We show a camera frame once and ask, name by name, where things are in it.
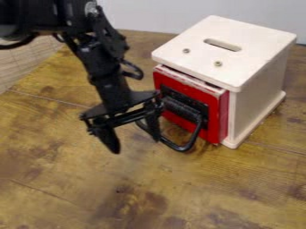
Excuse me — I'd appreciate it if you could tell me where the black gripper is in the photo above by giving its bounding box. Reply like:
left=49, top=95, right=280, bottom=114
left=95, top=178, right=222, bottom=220
left=81, top=71, right=162, bottom=154

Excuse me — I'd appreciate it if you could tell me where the red drawer with black handle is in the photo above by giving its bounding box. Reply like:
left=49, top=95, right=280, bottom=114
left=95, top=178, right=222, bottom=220
left=153, top=64, right=230, bottom=152

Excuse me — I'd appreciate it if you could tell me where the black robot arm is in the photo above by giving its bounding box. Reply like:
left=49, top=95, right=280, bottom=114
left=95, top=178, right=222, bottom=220
left=0, top=0, right=162, bottom=154

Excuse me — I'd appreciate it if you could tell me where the white wooden drawer box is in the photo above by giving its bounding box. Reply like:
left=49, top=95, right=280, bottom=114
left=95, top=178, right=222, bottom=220
left=153, top=15, right=297, bottom=148

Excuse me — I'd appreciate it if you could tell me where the black cable loop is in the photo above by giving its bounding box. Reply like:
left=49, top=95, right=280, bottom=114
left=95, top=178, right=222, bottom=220
left=119, top=59, right=145, bottom=81

